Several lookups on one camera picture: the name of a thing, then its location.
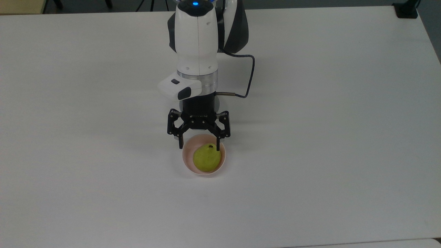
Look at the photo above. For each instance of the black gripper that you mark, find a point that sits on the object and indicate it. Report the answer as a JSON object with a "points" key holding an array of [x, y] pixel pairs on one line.
{"points": [[198, 110]]}

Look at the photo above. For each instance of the green yellow pear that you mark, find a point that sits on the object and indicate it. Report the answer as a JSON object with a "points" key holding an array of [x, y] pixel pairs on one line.
{"points": [[206, 159]]}

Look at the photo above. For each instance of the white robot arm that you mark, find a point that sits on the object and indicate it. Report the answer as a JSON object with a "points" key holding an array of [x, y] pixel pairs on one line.
{"points": [[196, 41]]}

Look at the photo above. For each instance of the gray plastic bowl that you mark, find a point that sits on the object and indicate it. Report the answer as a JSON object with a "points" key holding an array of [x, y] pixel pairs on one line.
{"points": [[218, 102]]}

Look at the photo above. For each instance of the pink plastic bowl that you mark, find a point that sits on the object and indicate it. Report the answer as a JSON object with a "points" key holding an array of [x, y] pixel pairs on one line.
{"points": [[187, 162]]}

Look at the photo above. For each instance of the light wooden cabinet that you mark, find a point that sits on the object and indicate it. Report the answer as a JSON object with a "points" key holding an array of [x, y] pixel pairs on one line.
{"points": [[20, 6]]}

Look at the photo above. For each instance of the black table clamp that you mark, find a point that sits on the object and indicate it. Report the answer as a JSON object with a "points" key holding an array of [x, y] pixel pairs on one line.
{"points": [[406, 8]]}

